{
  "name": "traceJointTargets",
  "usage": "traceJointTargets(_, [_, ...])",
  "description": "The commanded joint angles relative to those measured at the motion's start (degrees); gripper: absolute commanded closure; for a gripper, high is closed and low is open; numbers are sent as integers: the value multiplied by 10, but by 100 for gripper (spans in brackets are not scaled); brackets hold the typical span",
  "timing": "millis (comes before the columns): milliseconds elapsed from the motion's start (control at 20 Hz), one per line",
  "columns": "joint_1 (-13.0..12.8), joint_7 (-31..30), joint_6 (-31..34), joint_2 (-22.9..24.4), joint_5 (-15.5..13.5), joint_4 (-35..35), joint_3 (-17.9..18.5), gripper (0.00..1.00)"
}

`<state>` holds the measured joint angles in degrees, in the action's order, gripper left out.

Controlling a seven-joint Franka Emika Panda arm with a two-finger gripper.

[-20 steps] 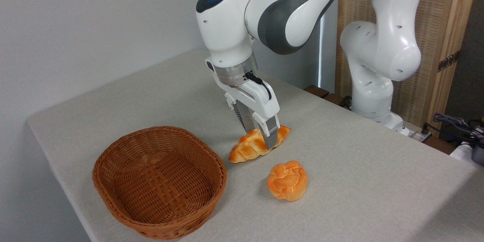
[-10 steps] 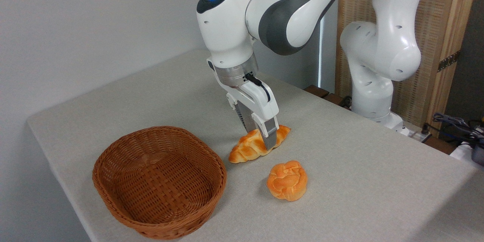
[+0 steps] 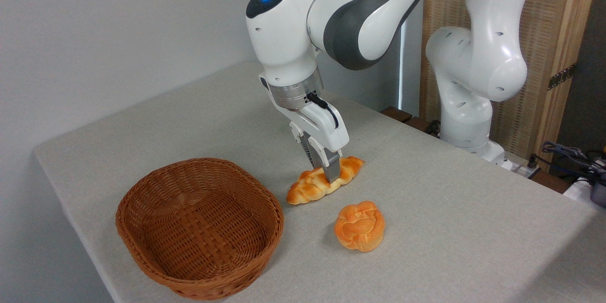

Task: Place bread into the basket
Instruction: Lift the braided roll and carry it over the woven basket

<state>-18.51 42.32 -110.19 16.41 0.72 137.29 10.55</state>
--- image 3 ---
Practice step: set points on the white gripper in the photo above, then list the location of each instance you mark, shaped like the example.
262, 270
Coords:
326, 132

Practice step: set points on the long braided bread loaf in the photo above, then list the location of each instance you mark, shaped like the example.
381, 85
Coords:
307, 189

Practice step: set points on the black plug at robot base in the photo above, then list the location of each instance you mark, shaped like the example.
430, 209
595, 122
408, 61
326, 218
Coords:
533, 163

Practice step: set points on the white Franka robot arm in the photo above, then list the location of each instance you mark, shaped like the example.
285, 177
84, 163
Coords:
284, 33

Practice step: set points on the round orange bread bun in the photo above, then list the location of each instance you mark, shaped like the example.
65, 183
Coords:
360, 227

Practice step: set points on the brown woven wicker basket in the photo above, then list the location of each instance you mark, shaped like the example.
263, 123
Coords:
199, 232

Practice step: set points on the silver metal wrist flange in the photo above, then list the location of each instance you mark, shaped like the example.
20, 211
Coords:
296, 92

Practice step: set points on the dark metal screen hinge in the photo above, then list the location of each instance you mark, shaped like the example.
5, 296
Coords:
562, 76

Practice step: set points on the white vertical wall trim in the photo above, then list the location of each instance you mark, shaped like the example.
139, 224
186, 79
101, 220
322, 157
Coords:
403, 66

